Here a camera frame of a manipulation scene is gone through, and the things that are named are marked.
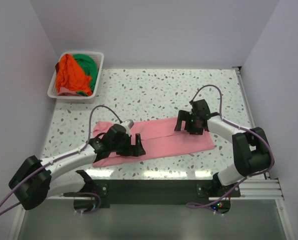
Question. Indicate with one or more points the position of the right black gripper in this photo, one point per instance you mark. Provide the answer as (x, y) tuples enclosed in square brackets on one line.
[(184, 115)]

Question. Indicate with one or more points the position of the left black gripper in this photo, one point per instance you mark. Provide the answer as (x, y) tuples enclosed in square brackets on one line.
[(134, 150)]

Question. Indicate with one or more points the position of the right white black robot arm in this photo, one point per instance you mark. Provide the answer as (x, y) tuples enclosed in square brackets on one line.
[(251, 151)]

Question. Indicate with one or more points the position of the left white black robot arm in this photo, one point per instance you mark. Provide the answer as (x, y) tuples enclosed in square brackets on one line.
[(38, 179)]

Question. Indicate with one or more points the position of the green t shirt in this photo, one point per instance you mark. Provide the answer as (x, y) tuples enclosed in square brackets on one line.
[(86, 72)]

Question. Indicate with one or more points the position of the orange t shirt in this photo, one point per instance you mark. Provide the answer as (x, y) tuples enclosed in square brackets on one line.
[(64, 79)]

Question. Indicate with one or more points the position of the dark red garment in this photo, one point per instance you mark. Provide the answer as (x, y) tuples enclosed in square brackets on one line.
[(57, 68)]

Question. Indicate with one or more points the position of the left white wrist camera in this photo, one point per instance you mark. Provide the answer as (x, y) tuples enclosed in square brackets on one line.
[(128, 124)]

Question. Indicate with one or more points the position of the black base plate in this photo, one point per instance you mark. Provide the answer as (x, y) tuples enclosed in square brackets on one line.
[(105, 193)]

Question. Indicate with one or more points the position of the aluminium frame rail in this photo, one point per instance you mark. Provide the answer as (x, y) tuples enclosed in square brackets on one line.
[(249, 112)]

